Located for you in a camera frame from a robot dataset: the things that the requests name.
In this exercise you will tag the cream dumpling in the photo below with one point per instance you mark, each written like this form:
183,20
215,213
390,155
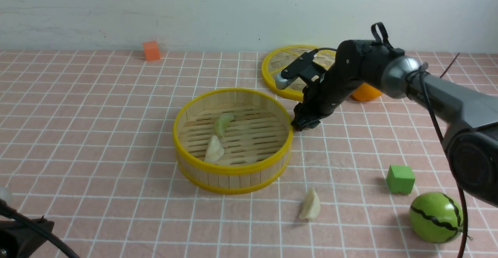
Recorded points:
310,206

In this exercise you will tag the green toy watermelon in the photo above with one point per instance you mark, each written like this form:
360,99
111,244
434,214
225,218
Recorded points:
436,217

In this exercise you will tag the white dumpling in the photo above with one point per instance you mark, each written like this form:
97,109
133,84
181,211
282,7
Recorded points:
214,151

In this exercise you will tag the green dumpling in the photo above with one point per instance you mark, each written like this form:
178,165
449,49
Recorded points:
222,123

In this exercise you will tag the bamboo steamer tray yellow rim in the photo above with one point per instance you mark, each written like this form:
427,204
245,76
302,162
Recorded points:
257,144

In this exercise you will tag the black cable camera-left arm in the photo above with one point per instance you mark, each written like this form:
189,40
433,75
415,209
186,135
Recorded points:
14,215

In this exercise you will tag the green foam cube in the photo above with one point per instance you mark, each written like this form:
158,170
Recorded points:
400,179

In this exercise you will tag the bamboo steamer lid yellow rim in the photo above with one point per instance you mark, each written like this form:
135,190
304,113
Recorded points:
278,60

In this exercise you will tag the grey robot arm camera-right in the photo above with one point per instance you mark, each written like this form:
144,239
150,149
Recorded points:
470,140

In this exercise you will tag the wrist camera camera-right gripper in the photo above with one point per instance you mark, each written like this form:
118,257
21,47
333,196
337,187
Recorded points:
304,68

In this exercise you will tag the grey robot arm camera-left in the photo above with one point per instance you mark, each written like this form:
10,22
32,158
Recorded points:
18,240

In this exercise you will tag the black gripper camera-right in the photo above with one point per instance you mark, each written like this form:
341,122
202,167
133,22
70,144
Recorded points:
321,99

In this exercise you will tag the pink checkered tablecloth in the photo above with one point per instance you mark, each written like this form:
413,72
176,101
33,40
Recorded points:
86,141

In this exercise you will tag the orange yellow toy pear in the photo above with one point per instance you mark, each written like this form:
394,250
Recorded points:
366,93

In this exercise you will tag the orange foam cube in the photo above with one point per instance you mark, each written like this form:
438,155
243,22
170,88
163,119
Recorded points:
151,50

